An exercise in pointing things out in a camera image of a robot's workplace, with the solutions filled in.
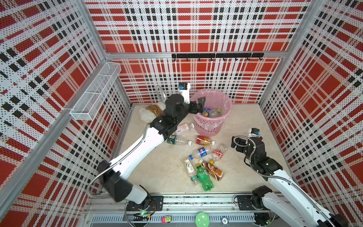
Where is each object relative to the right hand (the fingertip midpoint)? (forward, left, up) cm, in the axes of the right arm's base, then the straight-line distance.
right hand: (240, 139), depth 81 cm
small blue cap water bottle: (+23, +18, 0) cm, 29 cm away
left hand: (+8, +26, +23) cm, 36 cm away
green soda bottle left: (-17, +22, -12) cm, 30 cm away
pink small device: (-38, +42, -11) cm, 57 cm away
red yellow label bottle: (+5, +21, -11) cm, 24 cm away
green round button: (-38, +24, -11) cm, 46 cm away
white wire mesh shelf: (+22, +97, +7) cm, 100 cm away
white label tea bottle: (-12, +30, -10) cm, 34 cm away
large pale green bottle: (+17, +14, +4) cm, 22 cm away
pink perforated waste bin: (+11, +21, -7) cm, 24 cm away
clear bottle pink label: (+16, +34, -12) cm, 39 cm away
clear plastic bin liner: (+27, +9, 0) cm, 29 cm away
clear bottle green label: (+6, +40, -10) cm, 41 cm away
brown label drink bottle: (-14, +17, -10) cm, 24 cm away
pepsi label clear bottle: (-3, +23, -10) cm, 25 cm away
